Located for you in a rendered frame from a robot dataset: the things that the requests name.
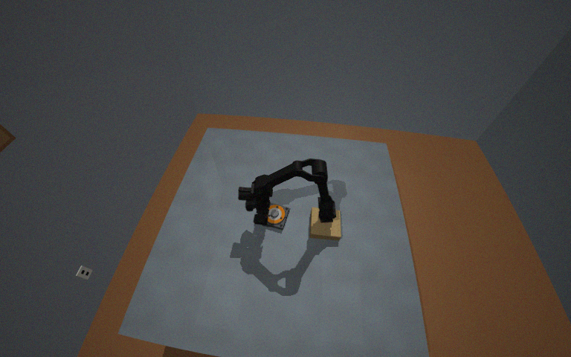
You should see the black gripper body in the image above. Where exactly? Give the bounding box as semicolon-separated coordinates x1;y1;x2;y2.
254;199;270;225

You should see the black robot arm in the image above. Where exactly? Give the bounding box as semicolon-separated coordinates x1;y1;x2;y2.
238;158;336;222

